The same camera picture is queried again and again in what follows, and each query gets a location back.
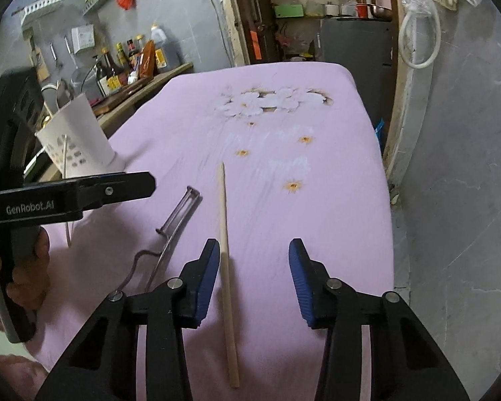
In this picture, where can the dark grey cabinet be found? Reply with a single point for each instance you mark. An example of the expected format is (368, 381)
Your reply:
(355, 58)

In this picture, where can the white perforated utensil holder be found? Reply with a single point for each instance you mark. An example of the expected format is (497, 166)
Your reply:
(83, 125)

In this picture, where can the person's left hand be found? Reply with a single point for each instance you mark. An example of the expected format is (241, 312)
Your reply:
(37, 259)

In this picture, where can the white wall rack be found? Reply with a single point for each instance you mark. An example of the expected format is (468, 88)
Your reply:
(41, 6)

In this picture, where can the pink floral tablecloth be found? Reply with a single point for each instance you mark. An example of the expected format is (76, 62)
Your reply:
(275, 217)

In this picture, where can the blue plastic item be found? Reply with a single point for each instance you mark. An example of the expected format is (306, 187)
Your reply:
(379, 128)

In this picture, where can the wooden knife holder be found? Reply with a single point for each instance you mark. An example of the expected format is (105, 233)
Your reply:
(38, 56)

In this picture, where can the wooden counter shelf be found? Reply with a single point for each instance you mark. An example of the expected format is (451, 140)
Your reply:
(163, 77)

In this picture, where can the brown seasoning packet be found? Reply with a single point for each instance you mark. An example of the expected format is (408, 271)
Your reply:
(147, 60)

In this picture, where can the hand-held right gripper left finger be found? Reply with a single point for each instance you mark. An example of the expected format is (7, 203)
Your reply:
(206, 284)

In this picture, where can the white wall box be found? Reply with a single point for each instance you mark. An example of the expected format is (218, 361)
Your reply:
(83, 38)

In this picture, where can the red-capped dark sauce bottle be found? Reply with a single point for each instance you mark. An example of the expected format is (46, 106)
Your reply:
(132, 50)

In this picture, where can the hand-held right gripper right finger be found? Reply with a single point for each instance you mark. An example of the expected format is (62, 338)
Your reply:
(300, 284)

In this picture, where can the wooden cutting board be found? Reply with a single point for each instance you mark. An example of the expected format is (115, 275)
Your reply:
(117, 98)

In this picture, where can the metal bowl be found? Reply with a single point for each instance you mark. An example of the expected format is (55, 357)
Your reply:
(380, 10)

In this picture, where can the hanging metal utensil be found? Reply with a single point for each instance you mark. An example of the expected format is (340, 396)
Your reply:
(53, 56)

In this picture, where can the yellow-label sauce bottle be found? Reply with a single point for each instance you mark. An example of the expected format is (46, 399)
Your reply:
(122, 58)

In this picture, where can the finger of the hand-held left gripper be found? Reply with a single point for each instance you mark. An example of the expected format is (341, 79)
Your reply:
(121, 188)

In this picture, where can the green box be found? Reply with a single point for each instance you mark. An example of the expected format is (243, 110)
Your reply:
(289, 10)

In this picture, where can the large dark soy sauce bottle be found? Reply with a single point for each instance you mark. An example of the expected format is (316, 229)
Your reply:
(107, 73)

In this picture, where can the large oil bottle white cap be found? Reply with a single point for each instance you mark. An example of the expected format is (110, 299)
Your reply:
(159, 48)

